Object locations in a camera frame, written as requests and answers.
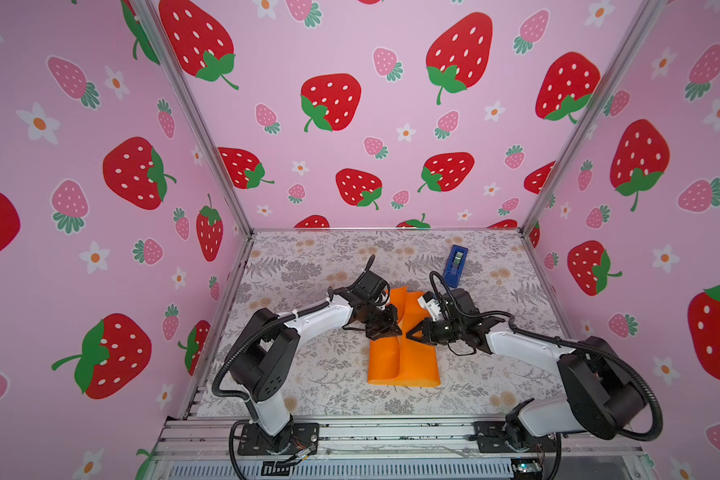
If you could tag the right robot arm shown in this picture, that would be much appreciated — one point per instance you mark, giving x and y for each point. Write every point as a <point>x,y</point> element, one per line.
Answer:
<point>602,395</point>

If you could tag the aluminium front rail frame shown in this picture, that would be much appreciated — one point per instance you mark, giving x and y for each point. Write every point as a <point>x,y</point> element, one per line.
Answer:
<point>407,447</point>

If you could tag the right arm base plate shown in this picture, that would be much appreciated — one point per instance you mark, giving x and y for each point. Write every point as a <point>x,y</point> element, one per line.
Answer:
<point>500,437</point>

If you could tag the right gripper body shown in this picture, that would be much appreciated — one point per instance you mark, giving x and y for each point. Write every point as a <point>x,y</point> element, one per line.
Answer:
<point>441,330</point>

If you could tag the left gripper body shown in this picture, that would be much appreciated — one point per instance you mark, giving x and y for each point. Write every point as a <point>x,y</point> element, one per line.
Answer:
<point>379,322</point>

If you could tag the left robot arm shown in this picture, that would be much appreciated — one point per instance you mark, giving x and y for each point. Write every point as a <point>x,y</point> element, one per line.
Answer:
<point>259,362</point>

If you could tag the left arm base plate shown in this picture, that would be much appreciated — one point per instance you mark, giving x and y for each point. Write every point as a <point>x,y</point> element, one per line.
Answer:
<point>294,438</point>

